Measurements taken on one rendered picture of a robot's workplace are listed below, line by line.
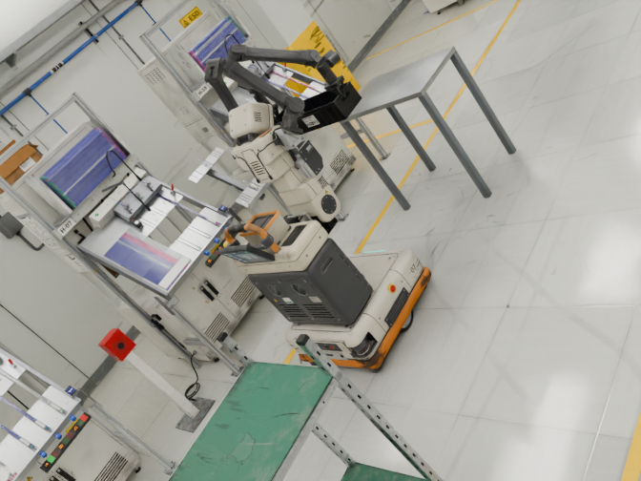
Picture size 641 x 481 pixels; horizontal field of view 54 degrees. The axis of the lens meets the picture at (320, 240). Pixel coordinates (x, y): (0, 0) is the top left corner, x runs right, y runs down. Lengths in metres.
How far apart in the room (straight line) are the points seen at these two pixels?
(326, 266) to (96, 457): 1.93
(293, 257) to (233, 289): 1.65
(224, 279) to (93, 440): 1.33
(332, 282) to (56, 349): 3.22
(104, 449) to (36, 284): 1.96
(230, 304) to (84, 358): 1.75
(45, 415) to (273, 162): 1.83
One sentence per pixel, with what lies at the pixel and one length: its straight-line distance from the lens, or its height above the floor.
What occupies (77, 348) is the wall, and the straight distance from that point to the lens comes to 5.80.
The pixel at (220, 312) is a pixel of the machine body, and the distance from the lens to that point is 4.47.
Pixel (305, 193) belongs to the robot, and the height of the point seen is 0.86.
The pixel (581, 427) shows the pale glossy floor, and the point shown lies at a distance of 2.55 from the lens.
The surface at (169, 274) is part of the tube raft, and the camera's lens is 3.99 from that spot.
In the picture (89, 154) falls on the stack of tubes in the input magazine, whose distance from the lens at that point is 4.33.
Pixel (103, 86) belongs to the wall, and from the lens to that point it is 6.21.
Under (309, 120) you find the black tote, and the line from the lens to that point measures 3.38.
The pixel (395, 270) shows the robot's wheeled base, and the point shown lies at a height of 0.27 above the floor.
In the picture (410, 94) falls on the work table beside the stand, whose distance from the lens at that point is 3.64.
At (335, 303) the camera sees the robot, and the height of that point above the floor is 0.46.
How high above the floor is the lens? 1.95
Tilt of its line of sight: 24 degrees down
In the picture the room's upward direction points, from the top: 40 degrees counter-clockwise
